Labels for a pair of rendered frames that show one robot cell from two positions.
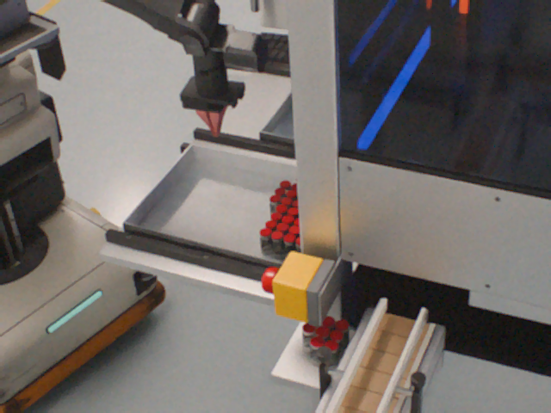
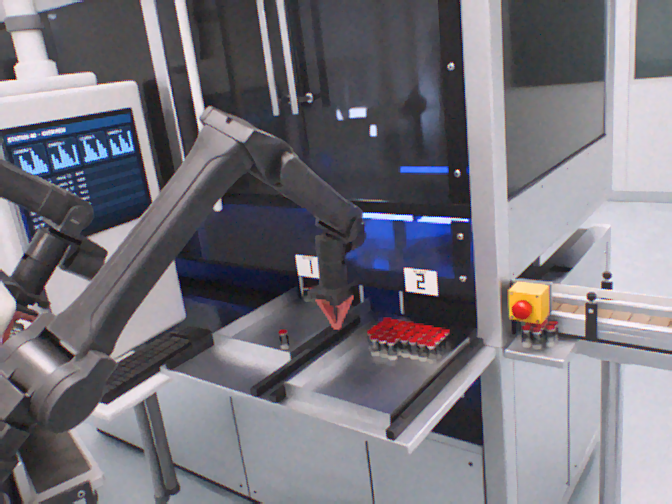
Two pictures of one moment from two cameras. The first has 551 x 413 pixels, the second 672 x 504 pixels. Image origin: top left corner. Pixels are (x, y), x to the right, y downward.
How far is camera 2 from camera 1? 1.73 m
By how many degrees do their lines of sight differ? 70
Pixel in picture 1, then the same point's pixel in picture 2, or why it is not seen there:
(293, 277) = (537, 288)
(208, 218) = (380, 386)
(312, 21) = (500, 111)
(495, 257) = (543, 224)
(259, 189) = (352, 365)
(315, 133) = (502, 192)
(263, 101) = (224, 365)
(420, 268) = (529, 257)
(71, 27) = not seen: outside the picture
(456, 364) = not seen: hidden behind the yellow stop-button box
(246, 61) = (361, 235)
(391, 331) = not seen: hidden behind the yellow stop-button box
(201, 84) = (342, 275)
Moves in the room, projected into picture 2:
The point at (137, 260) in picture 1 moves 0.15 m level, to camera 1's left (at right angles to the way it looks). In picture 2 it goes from (426, 422) to (423, 475)
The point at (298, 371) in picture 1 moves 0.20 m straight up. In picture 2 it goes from (559, 351) to (559, 265)
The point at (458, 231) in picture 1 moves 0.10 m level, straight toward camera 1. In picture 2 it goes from (535, 218) to (580, 218)
